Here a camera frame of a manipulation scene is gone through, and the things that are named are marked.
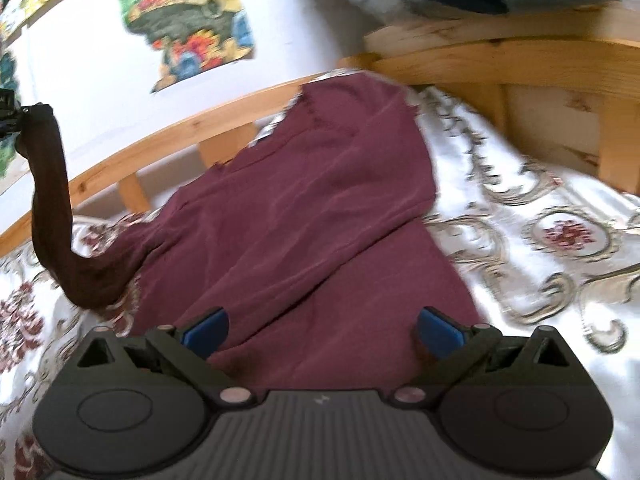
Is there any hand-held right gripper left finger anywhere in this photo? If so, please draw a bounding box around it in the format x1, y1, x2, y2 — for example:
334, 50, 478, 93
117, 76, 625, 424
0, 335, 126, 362
75, 306, 254, 407

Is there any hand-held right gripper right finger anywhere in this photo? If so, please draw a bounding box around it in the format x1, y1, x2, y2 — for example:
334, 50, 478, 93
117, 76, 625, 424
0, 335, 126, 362
393, 306, 576, 407

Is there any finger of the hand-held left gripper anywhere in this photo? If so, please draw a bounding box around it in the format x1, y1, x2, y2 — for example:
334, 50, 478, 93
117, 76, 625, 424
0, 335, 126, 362
0, 103, 40, 136

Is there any maroon sweater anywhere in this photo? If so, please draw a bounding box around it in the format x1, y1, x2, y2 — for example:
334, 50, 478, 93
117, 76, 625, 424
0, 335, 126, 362
31, 72, 483, 396

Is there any white floral bedspread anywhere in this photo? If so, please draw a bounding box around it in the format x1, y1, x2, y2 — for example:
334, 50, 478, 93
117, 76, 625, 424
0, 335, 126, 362
0, 70, 640, 480

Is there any colourful floral wall poster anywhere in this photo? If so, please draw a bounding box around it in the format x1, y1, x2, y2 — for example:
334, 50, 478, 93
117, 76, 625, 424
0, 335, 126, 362
116, 0, 259, 94

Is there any wooden bed frame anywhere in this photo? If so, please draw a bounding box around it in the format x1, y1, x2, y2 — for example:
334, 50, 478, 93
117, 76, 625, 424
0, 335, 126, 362
0, 2, 640, 261

